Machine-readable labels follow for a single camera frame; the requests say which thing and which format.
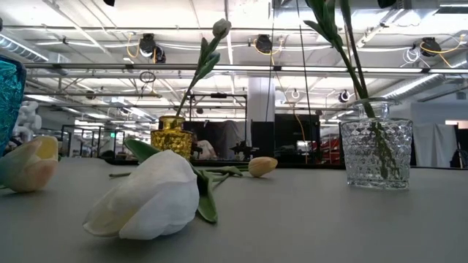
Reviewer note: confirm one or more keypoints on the blue glass vase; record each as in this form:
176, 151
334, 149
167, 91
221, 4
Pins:
9, 102

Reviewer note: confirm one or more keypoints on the clear glass vase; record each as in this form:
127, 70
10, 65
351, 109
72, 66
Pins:
376, 146

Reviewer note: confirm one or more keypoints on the cream artificial tulip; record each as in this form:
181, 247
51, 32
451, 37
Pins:
262, 166
29, 164

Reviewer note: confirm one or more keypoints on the person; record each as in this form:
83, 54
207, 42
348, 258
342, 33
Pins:
206, 149

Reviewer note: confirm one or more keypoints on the red artificial tulip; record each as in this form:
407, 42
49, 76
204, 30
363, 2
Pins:
351, 36

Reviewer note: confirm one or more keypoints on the black partition panel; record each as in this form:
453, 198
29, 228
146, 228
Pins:
292, 135

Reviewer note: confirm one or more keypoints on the yellow glass vase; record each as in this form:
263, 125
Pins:
172, 140

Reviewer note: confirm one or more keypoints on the white artificial tulip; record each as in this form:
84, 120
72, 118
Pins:
153, 193
222, 28

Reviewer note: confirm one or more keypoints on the white curtain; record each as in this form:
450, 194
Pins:
435, 146

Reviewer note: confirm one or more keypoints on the black frame work cell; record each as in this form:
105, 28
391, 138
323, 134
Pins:
218, 95

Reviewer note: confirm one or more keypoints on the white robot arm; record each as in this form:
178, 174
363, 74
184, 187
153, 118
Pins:
27, 120

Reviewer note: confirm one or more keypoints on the silver spiral ventilation duct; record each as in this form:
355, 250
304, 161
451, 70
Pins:
420, 85
22, 47

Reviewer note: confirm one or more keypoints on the green flower stem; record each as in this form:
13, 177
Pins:
211, 61

